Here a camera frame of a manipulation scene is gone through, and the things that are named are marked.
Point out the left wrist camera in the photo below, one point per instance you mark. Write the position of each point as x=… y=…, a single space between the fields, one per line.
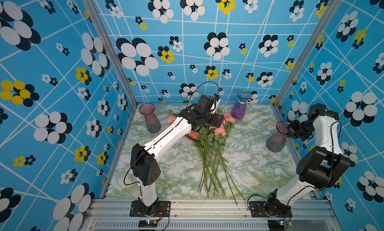
x=216 y=102

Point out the bunch of pink flowers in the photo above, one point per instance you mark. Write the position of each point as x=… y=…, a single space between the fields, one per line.
x=206 y=173

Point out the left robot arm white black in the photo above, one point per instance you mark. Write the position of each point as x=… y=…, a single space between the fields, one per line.
x=145 y=159

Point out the aluminium front frame rail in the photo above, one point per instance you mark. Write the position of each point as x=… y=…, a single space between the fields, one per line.
x=209 y=215

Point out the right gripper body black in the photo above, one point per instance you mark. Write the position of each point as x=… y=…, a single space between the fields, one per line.
x=301 y=130

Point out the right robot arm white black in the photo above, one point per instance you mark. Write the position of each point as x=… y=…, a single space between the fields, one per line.
x=319 y=169

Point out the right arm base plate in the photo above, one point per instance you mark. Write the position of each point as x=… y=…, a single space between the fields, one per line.
x=260 y=209

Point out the purple blue ribbed glass vase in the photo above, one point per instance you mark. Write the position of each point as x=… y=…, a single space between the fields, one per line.
x=240 y=108

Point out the left green circuit board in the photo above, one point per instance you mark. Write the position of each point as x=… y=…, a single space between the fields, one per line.
x=148 y=224

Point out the green circuit board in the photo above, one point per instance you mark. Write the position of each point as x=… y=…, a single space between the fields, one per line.
x=148 y=224
x=275 y=225

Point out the right aluminium corner post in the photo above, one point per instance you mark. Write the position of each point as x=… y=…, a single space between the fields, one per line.
x=308 y=47

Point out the pink grey ribbed glass vase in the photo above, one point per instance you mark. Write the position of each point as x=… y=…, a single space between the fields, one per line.
x=153 y=124

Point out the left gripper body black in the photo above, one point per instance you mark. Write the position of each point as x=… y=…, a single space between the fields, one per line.
x=212 y=119

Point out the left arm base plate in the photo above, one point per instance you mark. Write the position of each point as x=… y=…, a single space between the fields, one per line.
x=157 y=209

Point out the aluminium corner post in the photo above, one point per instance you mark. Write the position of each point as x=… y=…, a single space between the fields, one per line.
x=102 y=32
x=308 y=47

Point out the right green circuit board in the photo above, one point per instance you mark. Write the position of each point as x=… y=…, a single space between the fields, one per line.
x=275 y=225

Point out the left aluminium corner post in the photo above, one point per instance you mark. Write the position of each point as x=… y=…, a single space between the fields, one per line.
x=102 y=32

